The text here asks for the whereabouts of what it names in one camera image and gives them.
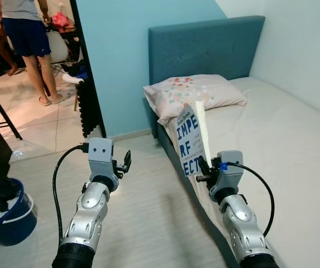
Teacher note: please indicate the white book blue lettering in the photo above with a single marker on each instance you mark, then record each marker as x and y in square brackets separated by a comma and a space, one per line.
[190, 139]

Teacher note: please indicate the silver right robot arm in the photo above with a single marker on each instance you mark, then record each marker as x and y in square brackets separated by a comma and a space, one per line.
[240, 229]

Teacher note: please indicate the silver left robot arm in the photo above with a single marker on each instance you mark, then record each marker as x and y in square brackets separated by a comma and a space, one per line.
[87, 218]

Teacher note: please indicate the black foam puzzle mat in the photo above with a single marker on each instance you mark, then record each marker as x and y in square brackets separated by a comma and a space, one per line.
[92, 114]

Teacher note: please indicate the cream sheeted mattress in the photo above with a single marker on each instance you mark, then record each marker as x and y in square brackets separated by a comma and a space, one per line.
[271, 145]

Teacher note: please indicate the blue plastic bucket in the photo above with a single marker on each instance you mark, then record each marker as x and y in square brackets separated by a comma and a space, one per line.
[14, 230]

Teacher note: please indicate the teal padded headboard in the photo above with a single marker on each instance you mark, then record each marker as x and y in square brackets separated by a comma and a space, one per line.
[204, 50]

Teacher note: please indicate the white chair metal legs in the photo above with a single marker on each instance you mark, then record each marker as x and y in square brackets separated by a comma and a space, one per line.
[56, 47]

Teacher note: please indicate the red cloth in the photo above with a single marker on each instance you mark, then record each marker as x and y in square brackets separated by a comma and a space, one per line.
[59, 19]

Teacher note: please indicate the person in grey shirt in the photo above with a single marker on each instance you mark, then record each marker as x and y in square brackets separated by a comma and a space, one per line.
[25, 36]

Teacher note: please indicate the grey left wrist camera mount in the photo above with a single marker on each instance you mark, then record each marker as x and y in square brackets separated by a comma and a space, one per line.
[100, 156]

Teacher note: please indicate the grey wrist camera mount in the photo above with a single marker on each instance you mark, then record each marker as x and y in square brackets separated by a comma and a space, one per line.
[229, 172]
[100, 156]

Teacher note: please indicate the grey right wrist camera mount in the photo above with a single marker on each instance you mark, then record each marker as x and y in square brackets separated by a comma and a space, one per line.
[229, 172]

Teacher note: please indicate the black door frame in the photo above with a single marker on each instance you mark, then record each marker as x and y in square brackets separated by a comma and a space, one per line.
[80, 33]

